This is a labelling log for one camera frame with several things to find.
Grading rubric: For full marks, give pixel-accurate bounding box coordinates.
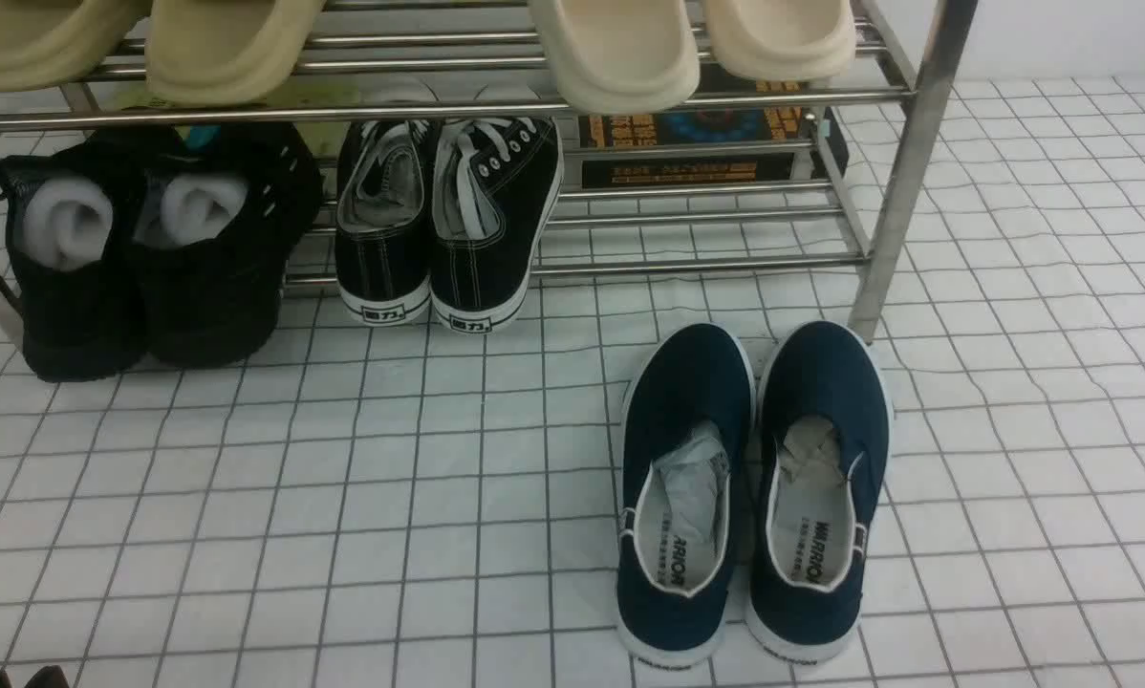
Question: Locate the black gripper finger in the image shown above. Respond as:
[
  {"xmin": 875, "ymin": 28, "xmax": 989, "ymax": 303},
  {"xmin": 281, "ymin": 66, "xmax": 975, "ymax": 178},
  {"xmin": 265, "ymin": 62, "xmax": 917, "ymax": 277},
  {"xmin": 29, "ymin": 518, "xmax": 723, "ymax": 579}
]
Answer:
[{"xmin": 23, "ymin": 665, "xmax": 71, "ymax": 688}]

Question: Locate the black mesh sneaker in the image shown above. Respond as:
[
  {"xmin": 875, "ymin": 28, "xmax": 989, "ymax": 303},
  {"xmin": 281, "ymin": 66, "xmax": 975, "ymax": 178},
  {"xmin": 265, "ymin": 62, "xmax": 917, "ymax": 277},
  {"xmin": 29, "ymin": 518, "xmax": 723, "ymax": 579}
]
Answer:
[
  {"xmin": 0, "ymin": 136, "xmax": 147, "ymax": 383},
  {"xmin": 125, "ymin": 122, "xmax": 323, "ymax": 369}
]

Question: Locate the metal shoe rack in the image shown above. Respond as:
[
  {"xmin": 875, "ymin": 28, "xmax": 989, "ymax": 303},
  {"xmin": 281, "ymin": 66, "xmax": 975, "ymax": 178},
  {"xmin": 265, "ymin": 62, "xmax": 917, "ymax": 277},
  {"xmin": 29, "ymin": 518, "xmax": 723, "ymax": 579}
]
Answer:
[{"xmin": 0, "ymin": 1, "xmax": 978, "ymax": 343}]

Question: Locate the black canvas sneaker left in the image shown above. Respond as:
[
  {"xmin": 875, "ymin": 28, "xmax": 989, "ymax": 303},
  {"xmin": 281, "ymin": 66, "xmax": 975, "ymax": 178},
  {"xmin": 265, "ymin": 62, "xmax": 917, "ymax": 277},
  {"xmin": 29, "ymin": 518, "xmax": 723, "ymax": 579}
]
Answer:
[{"xmin": 333, "ymin": 120, "xmax": 441, "ymax": 327}]

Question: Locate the black canvas sneaker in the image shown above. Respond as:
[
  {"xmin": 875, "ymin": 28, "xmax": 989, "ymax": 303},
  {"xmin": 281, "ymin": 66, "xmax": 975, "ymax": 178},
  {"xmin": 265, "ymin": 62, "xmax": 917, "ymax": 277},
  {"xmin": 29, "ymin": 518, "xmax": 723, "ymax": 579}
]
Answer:
[
  {"xmin": 429, "ymin": 117, "xmax": 564, "ymax": 335},
  {"xmin": 333, "ymin": 120, "xmax": 441, "ymax": 327}
]

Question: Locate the yellow green paper sheet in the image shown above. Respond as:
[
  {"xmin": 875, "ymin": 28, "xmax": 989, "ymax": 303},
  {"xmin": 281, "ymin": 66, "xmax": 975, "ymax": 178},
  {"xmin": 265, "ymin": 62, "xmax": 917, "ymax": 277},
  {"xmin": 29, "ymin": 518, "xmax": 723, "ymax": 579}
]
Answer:
[{"xmin": 112, "ymin": 78, "xmax": 361, "ymax": 163}]

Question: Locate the beige slipper far left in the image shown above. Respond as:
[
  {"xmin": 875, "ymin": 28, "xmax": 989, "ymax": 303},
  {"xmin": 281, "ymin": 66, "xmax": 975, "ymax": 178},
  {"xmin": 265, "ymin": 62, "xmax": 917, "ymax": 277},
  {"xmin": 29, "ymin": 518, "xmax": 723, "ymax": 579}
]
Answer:
[{"xmin": 0, "ymin": 1, "xmax": 152, "ymax": 93}]

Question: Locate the beige slipper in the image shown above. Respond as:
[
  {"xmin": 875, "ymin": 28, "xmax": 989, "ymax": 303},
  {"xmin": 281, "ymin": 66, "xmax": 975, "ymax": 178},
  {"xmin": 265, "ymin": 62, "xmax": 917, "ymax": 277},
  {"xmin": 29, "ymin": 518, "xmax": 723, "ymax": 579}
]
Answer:
[
  {"xmin": 144, "ymin": 1, "xmax": 325, "ymax": 106},
  {"xmin": 0, "ymin": 1, "xmax": 152, "ymax": 93}
]

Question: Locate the black canvas sneaker right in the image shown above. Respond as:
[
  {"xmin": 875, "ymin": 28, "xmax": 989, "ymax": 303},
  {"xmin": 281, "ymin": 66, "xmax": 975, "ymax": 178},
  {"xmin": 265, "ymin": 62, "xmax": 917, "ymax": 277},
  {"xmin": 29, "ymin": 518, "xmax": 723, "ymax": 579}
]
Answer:
[{"xmin": 429, "ymin": 117, "xmax": 564, "ymax": 335}]

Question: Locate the navy slip-on shoe left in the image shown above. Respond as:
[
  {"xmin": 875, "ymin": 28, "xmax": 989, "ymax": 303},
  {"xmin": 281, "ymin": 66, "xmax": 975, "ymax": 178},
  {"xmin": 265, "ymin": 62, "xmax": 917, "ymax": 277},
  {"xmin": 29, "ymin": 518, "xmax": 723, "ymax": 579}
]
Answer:
[{"xmin": 616, "ymin": 322, "xmax": 756, "ymax": 671}]

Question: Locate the navy slip-on shoe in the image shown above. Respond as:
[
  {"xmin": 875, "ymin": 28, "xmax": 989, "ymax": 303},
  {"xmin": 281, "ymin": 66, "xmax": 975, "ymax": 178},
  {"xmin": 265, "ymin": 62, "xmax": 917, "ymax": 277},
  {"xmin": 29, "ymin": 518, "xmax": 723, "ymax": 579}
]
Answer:
[
  {"xmin": 745, "ymin": 321, "xmax": 895, "ymax": 666},
  {"xmin": 616, "ymin": 322, "xmax": 756, "ymax": 671}
]

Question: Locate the navy slip-on shoe right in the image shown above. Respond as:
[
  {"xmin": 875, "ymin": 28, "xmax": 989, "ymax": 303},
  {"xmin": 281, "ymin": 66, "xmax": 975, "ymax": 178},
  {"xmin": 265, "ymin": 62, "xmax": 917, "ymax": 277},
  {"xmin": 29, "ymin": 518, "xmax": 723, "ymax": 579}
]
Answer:
[{"xmin": 745, "ymin": 321, "xmax": 895, "ymax": 666}]

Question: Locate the black orange printed box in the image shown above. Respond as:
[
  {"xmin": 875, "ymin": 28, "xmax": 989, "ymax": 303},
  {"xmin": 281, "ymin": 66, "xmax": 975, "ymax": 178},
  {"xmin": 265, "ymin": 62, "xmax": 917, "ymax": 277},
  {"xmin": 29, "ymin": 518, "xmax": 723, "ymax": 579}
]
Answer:
[{"xmin": 577, "ymin": 106, "xmax": 803, "ymax": 190}]

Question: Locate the cream slipper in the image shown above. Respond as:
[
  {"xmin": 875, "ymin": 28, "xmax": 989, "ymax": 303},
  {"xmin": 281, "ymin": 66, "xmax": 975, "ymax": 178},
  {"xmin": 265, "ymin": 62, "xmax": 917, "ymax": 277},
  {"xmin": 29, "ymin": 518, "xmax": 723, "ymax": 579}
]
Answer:
[
  {"xmin": 701, "ymin": 1, "xmax": 856, "ymax": 81},
  {"xmin": 528, "ymin": 1, "xmax": 701, "ymax": 114}
]

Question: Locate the cream slipper far right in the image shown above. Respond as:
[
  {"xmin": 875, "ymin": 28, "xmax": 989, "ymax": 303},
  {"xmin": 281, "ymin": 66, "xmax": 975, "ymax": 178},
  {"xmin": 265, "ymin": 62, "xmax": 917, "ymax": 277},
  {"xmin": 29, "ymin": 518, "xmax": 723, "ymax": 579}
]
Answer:
[{"xmin": 701, "ymin": 1, "xmax": 856, "ymax": 81}]

